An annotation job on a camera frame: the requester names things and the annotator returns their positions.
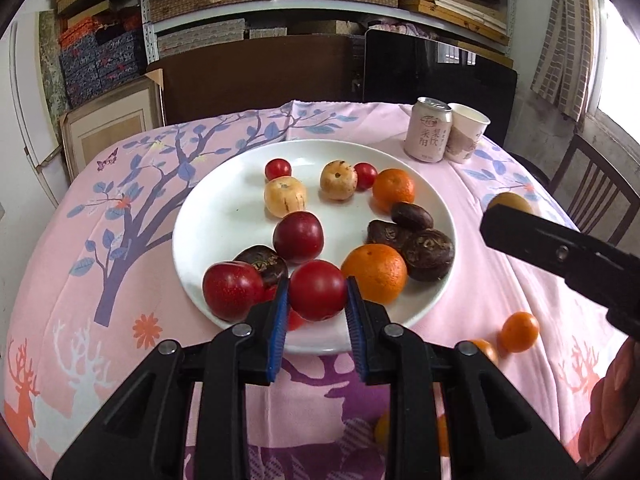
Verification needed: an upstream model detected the small tan longan fruit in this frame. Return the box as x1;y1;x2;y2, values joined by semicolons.
487;192;534;214

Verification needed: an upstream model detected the orange round fruit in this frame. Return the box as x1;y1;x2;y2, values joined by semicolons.
471;339;499;366
498;312;540;353

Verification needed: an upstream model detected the yellow orange tomato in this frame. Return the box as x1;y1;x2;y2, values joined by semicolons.
373;411;390;454

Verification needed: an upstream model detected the dark purple fruit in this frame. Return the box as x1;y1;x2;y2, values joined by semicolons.
390;202;434;232
234;245;288;288
367;220;412;252
400;229;454;282

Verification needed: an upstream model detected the large orange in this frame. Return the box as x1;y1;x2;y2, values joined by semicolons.
341;244;408;306

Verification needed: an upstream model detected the small orange mandarin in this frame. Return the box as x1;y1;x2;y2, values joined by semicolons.
372;168;416;212

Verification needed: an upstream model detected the striped pepino melon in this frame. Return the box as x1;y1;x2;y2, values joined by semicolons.
320;160;358;200

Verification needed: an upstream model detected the small red cherry tomato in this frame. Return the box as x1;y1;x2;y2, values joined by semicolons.
265;158;292;181

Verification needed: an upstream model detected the person right hand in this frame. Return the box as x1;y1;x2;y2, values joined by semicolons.
578;337;639;466

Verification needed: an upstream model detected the dark wooden chair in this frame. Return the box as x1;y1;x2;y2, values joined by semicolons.
548;134;639;246

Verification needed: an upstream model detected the paper cup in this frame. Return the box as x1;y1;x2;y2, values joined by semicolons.
445;103;490;164

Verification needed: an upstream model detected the patterned curtain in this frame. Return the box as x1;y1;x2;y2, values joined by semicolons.
532;0;597;124

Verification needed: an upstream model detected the pink drink can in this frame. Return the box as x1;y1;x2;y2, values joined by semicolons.
404;96;452;164

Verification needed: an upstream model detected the white plate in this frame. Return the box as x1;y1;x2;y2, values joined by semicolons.
172;140;456;354

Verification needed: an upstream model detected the black monitor screen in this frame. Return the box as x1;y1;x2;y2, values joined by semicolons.
362;29;518;146

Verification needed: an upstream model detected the framed picture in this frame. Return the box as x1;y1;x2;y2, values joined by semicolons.
60;68;165;181

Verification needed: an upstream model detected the white board panel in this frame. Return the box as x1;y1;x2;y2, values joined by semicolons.
8;13;68;208

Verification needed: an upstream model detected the dark wooden cabinet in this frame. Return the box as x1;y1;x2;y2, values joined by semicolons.
148;35;364;124

